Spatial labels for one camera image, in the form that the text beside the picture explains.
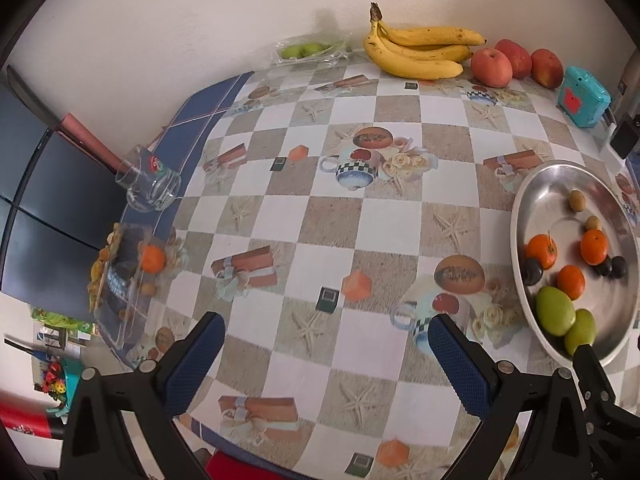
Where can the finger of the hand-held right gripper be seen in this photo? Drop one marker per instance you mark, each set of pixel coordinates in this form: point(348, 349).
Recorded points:
point(600, 385)

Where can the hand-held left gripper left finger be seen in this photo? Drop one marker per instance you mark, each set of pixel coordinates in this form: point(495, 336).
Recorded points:
point(192, 365)

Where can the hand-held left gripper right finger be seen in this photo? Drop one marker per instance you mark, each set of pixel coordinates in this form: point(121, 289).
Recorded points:
point(457, 365)

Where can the small green jujube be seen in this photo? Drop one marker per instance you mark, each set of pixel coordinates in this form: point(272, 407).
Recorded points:
point(580, 330)

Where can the large green jujube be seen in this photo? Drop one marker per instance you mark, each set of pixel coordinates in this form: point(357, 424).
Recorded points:
point(555, 310)

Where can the orange tangerine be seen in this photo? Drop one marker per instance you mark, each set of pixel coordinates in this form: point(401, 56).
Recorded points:
point(593, 246)
point(152, 258)
point(571, 281)
point(541, 251)

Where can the small dark plum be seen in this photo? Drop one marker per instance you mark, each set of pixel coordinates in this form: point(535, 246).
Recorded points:
point(532, 271)

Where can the small brown kiwi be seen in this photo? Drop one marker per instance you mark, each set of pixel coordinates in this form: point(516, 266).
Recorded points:
point(593, 222)

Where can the large brown kiwi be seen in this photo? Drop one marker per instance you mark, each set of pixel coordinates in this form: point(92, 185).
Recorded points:
point(577, 200)

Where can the large stainless steel plate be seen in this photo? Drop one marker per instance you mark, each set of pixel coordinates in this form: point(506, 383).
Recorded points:
point(560, 195)

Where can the clear plastic container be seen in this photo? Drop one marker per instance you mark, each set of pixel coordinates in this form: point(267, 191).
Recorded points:
point(122, 300)

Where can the red fabric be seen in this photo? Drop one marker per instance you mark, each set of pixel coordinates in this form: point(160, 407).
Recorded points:
point(235, 467)

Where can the teal plastic basket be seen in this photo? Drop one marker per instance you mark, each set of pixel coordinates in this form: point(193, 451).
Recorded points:
point(67, 387)

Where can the green printed box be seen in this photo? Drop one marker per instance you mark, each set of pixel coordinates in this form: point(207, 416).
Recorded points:
point(50, 317)

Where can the red cylinder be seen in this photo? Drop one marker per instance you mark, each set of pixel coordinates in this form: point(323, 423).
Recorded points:
point(25, 420)

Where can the glass mug with red print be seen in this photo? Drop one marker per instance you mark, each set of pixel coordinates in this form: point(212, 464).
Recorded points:
point(150, 185)

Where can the checkered printed tablecloth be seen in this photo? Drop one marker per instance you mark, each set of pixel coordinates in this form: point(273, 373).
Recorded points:
point(320, 220)

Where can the dark cabinet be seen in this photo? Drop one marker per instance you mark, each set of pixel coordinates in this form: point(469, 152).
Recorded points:
point(50, 210)

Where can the pink board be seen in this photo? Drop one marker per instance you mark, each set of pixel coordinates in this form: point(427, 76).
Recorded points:
point(90, 145)

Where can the black charger block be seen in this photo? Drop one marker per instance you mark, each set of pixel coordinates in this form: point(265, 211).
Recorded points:
point(627, 135)

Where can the white charger stand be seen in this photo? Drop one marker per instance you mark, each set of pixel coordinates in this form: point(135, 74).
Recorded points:
point(606, 132)

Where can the teal box with red sticker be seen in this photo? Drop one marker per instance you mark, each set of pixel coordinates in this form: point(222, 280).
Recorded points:
point(582, 97)

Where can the pink-red apple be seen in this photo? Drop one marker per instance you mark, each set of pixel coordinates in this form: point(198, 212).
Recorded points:
point(492, 67)

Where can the red apple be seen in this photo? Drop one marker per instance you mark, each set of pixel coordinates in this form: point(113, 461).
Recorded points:
point(517, 55)
point(547, 67)

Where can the yellow banana bunch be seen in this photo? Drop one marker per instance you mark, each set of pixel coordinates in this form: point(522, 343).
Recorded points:
point(422, 50)

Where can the clear plastic bag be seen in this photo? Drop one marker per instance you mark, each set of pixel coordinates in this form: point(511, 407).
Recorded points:
point(335, 55)

